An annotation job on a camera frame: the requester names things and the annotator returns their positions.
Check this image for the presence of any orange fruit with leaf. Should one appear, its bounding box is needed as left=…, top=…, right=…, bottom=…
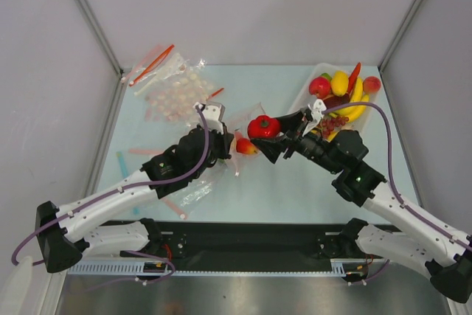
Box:
left=236, top=138, right=259, bottom=156

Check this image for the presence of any clear pink-zip bag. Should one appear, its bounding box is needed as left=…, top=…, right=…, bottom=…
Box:
left=225, top=103, right=266, bottom=177

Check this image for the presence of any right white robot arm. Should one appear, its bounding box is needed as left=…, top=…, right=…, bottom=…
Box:
left=252, top=112, right=471, bottom=303

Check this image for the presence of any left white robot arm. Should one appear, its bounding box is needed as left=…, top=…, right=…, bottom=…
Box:
left=35, top=125, right=235, bottom=274

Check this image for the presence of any clear bag near front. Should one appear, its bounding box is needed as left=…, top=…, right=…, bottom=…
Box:
left=162, top=180, right=214, bottom=220

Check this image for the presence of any pile of dotted zip bags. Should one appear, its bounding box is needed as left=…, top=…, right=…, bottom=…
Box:
left=121, top=44, right=224, bottom=122

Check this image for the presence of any yellow lemon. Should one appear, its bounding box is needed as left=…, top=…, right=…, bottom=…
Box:
left=330, top=71, right=349, bottom=97
left=326, top=131, right=339, bottom=142

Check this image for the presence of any white plastic fruit basket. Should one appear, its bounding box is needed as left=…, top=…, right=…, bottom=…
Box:
left=288, top=63, right=380, bottom=134

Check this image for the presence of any purple grape bunch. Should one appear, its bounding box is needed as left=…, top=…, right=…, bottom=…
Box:
left=320, top=116, right=349, bottom=136

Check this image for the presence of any red apple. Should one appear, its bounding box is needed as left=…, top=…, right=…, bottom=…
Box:
left=308, top=76, right=331, bottom=99

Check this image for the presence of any yellow banana bunch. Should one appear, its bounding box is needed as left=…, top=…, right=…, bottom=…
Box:
left=330, top=77, right=369, bottom=122

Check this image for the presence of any dark red eggplant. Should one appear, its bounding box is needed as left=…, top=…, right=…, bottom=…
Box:
left=323, top=94, right=350, bottom=109

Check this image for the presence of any red chili pepper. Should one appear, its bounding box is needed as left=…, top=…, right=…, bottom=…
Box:
left=347, top=62, right=361, bottom=92

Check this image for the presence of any small peach at back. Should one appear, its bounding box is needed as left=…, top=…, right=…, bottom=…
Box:
left=363, top=76, right=382, bottom=94

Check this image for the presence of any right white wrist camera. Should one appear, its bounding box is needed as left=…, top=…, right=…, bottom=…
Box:
left=302, top=99, right=326, bottom=136

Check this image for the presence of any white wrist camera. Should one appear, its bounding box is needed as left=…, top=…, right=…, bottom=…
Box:
left=194, top=101, right=225, bottom=134
left=302, top=99, right=326, bottom=136

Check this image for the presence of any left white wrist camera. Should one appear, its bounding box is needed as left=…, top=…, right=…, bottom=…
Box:
left=194, top=101, right=225, bottom=134

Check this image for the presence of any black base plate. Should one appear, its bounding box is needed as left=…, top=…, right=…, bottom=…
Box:
left=121, top=218, right=406, bottom=274

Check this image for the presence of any grey cable duct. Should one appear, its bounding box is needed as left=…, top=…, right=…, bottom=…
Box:
left=67, top=259, right=367, bottom=277

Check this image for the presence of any right aluminium frame post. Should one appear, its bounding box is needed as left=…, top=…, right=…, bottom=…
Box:
left=378, top=0, right=426, bottom=75

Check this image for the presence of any aluminium frame post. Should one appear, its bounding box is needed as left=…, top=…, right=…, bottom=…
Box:
left=378, top=0, right=426, bottom=75
left=73, top=0, right=122, bottom=77

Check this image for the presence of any left aluminium frame post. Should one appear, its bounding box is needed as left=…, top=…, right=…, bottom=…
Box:
left=73, top=0, right=122, bottom=77

